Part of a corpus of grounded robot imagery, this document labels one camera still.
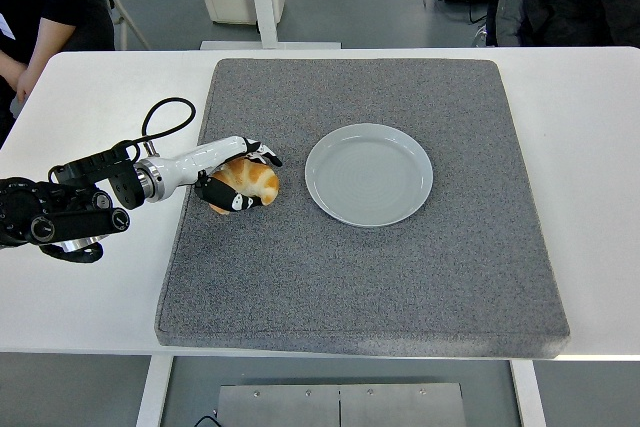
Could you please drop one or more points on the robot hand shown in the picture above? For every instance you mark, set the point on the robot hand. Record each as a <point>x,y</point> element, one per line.
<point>200,162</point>

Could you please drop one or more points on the croissant bread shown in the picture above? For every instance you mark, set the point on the croissant bread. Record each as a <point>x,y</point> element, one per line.
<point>255,179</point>

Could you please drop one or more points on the white table leg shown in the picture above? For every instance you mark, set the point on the white table leg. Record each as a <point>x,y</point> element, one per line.
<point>152,392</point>
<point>529,397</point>

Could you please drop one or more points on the grey felt mat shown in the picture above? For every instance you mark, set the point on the grey felt mat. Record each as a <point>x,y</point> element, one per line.
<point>350,287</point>

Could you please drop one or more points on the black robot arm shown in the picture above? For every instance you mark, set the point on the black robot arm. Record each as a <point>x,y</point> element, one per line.
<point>60,197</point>

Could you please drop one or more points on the grey metal plate with screws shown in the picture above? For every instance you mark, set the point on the grey metal plate with screws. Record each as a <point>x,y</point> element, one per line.
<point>340,404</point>

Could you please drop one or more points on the grey round plate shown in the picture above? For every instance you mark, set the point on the grey round plate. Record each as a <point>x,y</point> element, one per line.
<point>370,177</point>

